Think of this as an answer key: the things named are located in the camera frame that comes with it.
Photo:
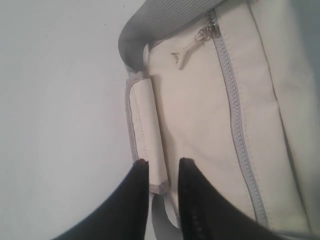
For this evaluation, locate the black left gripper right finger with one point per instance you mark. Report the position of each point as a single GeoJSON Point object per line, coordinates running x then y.
{"type": "Point", "coordinates": [206, 215]}

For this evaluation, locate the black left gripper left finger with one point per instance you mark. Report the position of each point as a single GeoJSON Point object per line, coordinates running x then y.
{"type": "Point", "coordinates": [123, 216]}

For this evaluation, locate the white canvas backpack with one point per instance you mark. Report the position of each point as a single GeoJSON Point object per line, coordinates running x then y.
{"type": "Point", "coordinates": [228, 84]}

